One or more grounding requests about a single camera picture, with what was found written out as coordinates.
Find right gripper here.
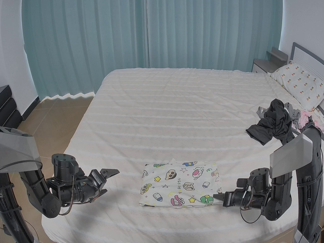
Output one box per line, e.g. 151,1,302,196
213,189,252,209

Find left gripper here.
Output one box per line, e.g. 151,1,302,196
75,169,120,203

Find white printed pyjama top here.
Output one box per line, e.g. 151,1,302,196
138,158,223,208

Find bed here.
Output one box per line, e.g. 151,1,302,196
40,42,324,243

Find black garment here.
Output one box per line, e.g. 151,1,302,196
246,98,296,146

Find grey garment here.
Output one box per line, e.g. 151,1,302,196
256,103,302,126

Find pink garment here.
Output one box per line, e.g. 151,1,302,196
298,110,324,131

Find dark grey chest of drawers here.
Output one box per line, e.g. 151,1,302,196
0,85,24,129

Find white printed pillow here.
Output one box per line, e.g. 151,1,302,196
267,61,324,111

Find grey bedside table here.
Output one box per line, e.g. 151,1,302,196
253,47,289,73

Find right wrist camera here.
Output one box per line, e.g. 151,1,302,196
236,178,250,194

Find black cable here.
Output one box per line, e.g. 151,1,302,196
240,206,265,224
59,199,74,215

